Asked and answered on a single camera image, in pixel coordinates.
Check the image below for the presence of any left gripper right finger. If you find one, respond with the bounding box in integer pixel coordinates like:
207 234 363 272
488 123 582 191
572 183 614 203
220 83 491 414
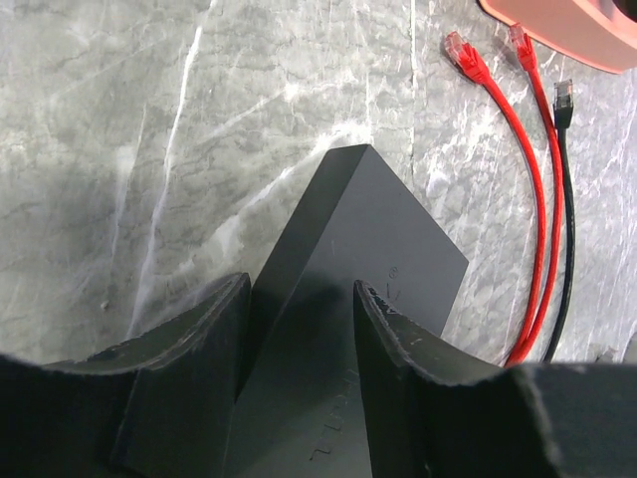
353 281 636 477

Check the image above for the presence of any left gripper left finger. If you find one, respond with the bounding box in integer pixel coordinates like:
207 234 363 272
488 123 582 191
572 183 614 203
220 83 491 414
1 273 251 477

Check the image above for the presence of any black network switch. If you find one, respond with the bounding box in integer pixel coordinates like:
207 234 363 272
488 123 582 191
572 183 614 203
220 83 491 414
225 144 468 477

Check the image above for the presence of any black ethernet cable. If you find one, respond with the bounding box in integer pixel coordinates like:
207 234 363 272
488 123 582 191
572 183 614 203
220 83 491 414
541 79 577 364

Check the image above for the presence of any red ethernet cable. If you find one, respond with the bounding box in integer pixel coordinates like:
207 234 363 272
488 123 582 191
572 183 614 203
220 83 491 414
507 22 566 367
442 30 548 368

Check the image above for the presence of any salmon pink tray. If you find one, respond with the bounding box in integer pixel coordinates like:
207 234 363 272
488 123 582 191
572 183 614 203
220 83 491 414
480 0 636 74

